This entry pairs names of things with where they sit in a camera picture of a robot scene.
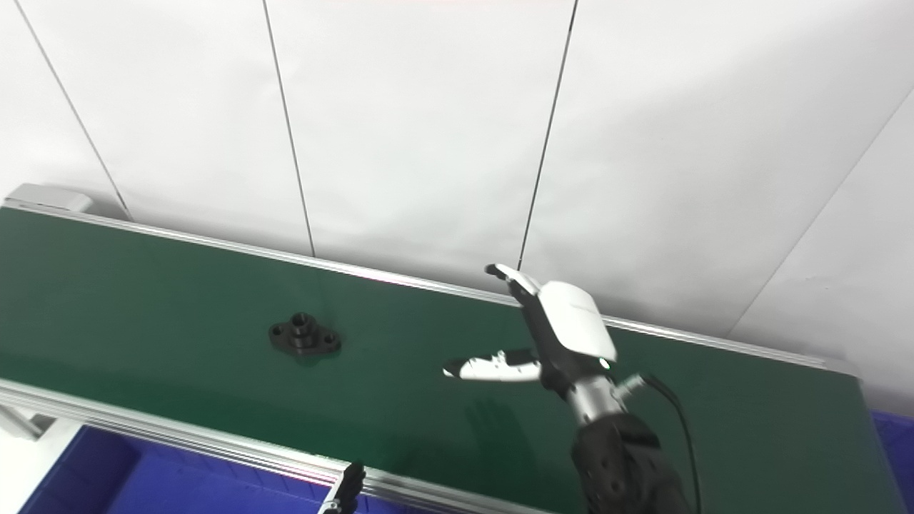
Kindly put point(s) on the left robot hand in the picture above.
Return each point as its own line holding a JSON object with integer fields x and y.
{"x": 346, "y": 489}

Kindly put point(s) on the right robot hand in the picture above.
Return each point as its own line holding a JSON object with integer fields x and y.
{"x": 575, "y": 321}

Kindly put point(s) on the black flanged machine part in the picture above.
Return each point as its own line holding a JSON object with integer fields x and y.
{"x": 305, "y": 337}

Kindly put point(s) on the green conveyor belt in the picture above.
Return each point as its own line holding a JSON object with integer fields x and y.
{"x": 214, "y": 441}
{"x": 178, "y": 321}

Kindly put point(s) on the blue bin with white parts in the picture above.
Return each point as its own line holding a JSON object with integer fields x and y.
{"x": 143, "y": 478}

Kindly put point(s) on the aluminium conveyor leg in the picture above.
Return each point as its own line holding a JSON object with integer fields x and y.
{"x": 25, "y": 422}

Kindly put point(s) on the empty blue bin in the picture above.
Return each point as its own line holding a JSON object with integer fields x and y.
{"x": 898, "y": 457}

